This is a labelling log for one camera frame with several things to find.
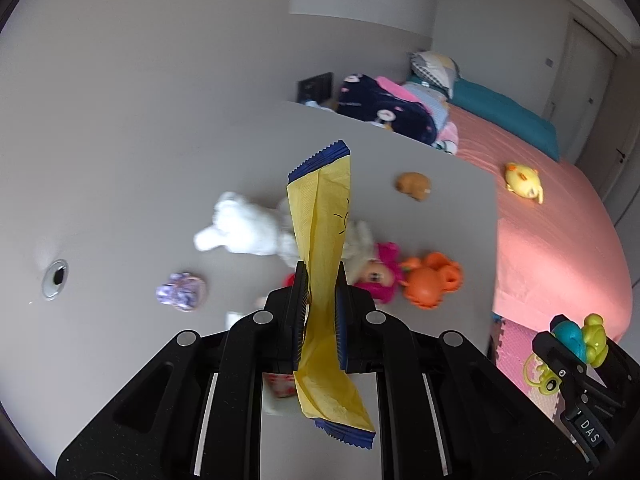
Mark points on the pink-haired doll toy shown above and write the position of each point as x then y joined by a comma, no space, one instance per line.
370,265

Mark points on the black wall socket panel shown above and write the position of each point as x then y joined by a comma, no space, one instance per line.
316,88

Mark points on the yellow duck plush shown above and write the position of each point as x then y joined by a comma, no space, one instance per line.
523,181

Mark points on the colourful foam floor mat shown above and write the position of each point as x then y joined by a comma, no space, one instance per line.
513,345

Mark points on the silver desk cable grommet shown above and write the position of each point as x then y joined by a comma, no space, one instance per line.
54,279

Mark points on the teal green plastic toy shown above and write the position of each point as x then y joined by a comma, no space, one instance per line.
588,343

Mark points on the brown bear toy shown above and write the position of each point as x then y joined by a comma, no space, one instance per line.
415,185

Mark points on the pink bed sheet mattress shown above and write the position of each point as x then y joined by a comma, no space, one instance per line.
558,256

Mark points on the patterned grey yellow pillow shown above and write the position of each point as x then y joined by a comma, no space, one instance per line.
436,70

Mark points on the red white small wrapper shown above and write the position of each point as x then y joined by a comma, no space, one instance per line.
281,385

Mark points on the yellow blue snack wrapper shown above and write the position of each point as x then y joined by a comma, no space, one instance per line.
319,199

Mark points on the pink white folded clothes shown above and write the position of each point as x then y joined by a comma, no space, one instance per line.
447,139

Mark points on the light blue folded blanket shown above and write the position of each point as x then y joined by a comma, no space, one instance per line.
434,101

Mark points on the teal pillow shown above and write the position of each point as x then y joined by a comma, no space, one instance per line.
505,113

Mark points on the white towel bundle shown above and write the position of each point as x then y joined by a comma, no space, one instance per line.
242,227

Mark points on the navy cartoon blanket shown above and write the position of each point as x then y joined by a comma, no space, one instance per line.
362,98

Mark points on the white door with handle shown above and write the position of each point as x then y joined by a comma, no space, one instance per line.
585,70

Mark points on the purple plaid scrunchie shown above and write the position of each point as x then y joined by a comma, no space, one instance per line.
183,291

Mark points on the orange crab toy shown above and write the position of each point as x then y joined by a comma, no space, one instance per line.
426,281

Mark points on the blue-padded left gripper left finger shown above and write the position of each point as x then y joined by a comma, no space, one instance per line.
295,311

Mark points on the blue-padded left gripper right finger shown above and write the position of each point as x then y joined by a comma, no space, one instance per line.
340,317

